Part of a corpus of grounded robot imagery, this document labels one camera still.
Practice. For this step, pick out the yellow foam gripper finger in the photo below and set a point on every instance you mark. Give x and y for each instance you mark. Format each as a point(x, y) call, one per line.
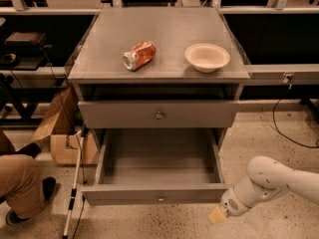
point(218, 215)

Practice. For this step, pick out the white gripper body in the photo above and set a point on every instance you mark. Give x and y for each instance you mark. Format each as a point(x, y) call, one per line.
point(231, 201)

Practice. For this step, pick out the grey drawer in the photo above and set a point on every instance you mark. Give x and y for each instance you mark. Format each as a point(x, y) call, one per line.
point(157, 166)
point(156, 114)

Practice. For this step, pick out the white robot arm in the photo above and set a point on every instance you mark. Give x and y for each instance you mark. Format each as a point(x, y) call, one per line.
point(265, 179)

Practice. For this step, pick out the grey top drawer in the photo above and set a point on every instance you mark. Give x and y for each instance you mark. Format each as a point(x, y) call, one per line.
point(156, 114)

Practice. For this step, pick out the grey drawer cabinet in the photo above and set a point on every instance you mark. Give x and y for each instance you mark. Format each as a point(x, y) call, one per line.
point(99, 73)

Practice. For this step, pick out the white paper bowl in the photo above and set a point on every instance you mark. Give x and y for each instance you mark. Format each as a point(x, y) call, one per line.
point(206, 58)

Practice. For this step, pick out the white metal pole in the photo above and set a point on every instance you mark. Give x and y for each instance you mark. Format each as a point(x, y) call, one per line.
point(80, 139)

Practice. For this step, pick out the cardboard box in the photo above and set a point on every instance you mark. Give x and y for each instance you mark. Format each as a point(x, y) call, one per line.
point(65, 148)

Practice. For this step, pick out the orange soda can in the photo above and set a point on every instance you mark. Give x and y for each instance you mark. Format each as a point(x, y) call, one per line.
point(139, 55)

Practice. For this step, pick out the person leg khaki trousers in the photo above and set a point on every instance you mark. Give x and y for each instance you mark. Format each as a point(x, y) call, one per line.
point(21, 185)

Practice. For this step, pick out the black shoe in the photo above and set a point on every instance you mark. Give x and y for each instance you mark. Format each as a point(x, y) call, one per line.
point(12, 219)

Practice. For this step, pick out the black equipment on shelf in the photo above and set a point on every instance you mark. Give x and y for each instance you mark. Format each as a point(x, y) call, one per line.
point(24, 51)

